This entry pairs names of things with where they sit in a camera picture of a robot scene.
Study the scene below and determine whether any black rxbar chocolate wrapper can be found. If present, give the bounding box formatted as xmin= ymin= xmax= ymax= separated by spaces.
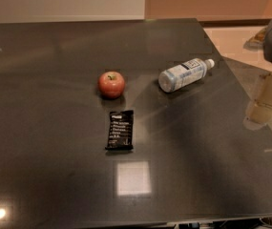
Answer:
xmin=106 ymin=110 xmax=134 ymax=151

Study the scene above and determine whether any red apple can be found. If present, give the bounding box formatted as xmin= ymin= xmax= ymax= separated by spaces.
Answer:
xmin=98 ymin=72 xmax=125 ymax=99

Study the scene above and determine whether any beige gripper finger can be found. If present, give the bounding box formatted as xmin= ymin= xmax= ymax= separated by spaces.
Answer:
xmin=246 ymin=72 xmax=272 ymax=125

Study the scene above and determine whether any clear plastic water bottle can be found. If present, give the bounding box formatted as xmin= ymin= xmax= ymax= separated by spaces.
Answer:
xmin=158 ymin=58 xmax=215 ymax=93

